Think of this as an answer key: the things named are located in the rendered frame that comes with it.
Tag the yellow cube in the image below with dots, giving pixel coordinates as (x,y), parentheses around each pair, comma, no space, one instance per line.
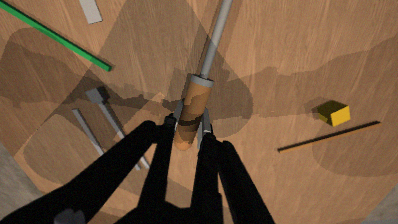
(333,113)

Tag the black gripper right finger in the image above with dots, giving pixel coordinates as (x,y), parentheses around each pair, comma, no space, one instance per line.
(244,201)

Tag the grey combination wrench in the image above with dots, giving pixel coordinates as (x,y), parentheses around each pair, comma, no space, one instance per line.
(96,95)

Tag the grey flat bar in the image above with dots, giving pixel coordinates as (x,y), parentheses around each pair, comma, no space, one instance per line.
(91,11)

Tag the grey metal spoon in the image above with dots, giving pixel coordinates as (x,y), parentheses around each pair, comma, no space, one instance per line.
(91,136)

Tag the dark green thin rod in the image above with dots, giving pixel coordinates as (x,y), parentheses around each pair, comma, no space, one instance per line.
(22,16)

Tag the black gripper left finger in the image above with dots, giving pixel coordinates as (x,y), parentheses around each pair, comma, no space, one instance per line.
(78,201)

